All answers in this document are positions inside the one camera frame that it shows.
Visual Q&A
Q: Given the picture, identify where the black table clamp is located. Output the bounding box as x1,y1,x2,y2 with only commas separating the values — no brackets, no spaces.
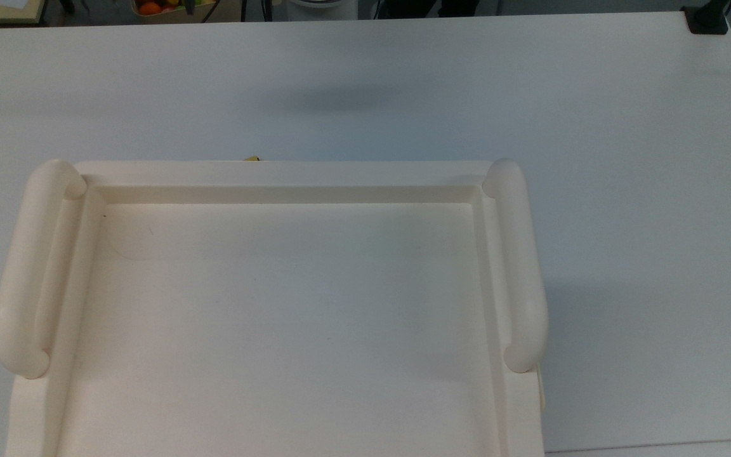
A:
682,0,731,35

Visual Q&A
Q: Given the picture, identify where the cream basket with fruit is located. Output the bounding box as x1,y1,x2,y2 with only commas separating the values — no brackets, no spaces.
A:
131,0,218,23

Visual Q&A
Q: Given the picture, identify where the cream rounded cabinet top handle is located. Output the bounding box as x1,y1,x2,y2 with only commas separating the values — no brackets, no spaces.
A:
482,159,549,374
0,159,88,380

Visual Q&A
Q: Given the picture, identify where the cream plastic toy cabinet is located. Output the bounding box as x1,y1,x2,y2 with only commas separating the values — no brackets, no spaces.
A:
0,159,549,457

